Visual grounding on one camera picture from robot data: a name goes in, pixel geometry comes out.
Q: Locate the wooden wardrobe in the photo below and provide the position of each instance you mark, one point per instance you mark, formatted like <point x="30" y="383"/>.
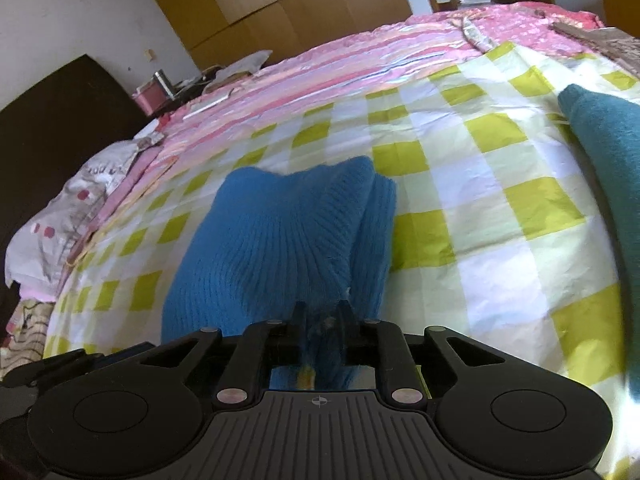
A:
<point x="280" y="0"/>

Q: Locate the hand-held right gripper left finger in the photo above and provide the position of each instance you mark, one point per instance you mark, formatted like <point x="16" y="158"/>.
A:
<point x="300" y="330"/>

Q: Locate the white cloth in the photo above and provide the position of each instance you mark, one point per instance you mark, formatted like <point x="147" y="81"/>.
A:
<point x="245" y="65"/>

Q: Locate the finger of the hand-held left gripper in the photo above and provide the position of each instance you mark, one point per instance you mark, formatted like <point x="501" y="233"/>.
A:
<point x="60" y="365"/>

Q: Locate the grey patterned cloth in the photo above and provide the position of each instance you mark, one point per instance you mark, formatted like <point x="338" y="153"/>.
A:
<point x="610" y="45"/>

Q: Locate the pink striped quilt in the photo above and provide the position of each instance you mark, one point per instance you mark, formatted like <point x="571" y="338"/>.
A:
<point x="350" y="65"/>

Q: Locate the dark wooden headboard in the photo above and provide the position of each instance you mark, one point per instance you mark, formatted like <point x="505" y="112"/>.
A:
<point x="55" y="135"/>

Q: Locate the blue knitted sweater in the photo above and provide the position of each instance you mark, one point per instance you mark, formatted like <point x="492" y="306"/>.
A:
<point x="275" y="240"/>

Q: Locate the metal cup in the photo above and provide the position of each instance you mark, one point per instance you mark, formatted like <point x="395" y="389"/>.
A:
<point x="164" y="85"/>

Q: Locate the pink box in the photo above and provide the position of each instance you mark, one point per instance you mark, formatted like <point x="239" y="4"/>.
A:
<point x="149" y="100"/>

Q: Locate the brown striped woven mat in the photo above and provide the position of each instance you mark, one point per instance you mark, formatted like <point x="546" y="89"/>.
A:
<point x="25" y="330"/>

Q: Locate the grey dotted pillow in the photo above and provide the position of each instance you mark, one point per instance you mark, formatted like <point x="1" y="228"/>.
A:
<point x="75" y="210"/>

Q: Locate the white flat strip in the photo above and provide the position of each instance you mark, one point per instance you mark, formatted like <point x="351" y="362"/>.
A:
<point x="207" y="106"/>

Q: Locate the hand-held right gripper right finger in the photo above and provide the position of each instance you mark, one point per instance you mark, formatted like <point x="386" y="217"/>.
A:
<point x="344" y="330"/>

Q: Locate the teal folded cloth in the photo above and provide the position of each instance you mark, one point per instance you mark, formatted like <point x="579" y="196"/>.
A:
<point x="610" y="160"/>

